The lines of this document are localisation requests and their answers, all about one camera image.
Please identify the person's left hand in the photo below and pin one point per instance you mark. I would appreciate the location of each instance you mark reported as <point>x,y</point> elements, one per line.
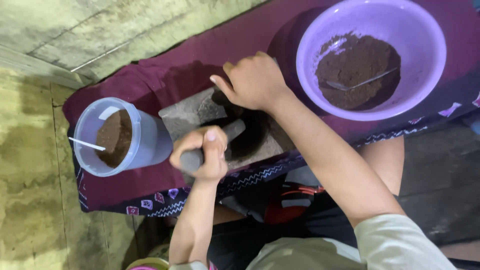
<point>210,165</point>

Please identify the person's right hand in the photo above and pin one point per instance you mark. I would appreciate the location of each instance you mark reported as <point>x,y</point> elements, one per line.
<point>255,84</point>

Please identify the grey stone pestle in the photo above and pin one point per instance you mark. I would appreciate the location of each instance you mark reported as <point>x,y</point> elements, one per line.
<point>234,129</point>

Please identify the grey stone mortar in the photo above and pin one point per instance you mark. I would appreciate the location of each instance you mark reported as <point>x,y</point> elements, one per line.
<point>180,116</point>

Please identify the person's left leg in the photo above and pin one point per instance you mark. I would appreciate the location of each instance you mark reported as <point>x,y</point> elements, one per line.
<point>227,214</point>

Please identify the person's leg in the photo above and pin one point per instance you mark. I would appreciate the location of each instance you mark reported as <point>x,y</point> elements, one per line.
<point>227,214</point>
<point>382,165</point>

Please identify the clear plastic container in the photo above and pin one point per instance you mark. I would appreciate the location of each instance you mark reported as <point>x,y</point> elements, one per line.
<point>153,142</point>

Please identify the metal spoon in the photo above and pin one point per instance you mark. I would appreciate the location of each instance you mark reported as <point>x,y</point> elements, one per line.
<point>337,85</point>

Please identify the black shorts with red print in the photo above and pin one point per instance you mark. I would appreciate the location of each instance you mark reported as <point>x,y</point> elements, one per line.
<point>292,204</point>

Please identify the brown powder in clear container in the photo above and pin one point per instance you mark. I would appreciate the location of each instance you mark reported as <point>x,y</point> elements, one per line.
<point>116,142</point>

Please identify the maroon cloth with patterned border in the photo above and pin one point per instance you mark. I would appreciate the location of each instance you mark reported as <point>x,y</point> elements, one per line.
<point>150,75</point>

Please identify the brown powder in purple bowl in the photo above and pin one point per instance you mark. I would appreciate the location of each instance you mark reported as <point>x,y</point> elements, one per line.
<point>360,56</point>

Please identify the yellow plastic bowl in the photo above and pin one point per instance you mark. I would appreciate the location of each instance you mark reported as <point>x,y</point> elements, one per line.
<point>148,263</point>

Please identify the white plastic spoon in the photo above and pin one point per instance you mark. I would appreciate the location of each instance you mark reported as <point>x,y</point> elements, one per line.
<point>88,144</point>

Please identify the person's right leg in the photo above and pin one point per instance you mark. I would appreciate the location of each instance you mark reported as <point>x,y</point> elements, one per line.
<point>382,165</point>

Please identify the purple plastic bowl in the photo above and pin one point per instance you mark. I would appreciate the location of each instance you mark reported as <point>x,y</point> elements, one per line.
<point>420,37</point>

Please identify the pale grey shirt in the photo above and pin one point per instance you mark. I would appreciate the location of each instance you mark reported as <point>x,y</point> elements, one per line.
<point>393,247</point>

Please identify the blue plastic object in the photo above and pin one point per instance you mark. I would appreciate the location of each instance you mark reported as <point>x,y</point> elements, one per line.
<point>475,125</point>

